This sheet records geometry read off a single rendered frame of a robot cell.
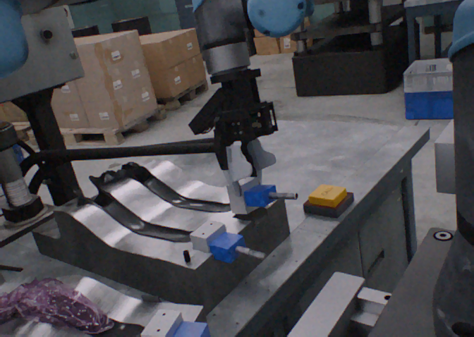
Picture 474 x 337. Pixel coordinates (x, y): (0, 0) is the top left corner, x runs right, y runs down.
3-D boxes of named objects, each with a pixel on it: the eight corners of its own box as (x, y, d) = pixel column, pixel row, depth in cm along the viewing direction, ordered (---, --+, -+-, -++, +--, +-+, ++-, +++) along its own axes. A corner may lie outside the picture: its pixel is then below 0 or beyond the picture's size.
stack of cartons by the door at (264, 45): (314, 46, 736) (307, -12, 706) (305, 51, 712) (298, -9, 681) (265, 51, 783) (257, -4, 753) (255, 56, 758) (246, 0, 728)
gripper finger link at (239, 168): (248, 198, 80) (245, 142, 80) (222, 198, 83) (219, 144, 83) (260, 197, 82) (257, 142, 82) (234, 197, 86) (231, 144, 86)
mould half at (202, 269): (290, 234, 97) (280, 173, 92) (206, 316, 78) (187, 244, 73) (129, 199, 127) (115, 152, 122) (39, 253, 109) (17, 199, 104)
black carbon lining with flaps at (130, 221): (242, 213, 94) (233, 168, 90) (186, 258, 82) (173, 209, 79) (127, 190, 115) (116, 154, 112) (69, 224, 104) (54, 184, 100)
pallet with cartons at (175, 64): (210, 89, 604) (196, 27, 577) (176, 110, 537) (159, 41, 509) (131, 95, 656) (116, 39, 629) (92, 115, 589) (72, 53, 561)
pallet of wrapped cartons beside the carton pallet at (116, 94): (169, 117, 515) (145, 26, 480) (118, 146, 451) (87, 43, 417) (84, 119, 575) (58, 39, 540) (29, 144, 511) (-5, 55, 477)
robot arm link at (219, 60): (193, 53, 81) (224, 48, 87) (199, 80, 82) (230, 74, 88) (226, 44, 76) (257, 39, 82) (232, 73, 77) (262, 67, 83)
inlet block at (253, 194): (307, 206, 83) (301, 176, 82) (291, 216, 79) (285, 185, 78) (248, 204, 92) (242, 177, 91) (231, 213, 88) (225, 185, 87)
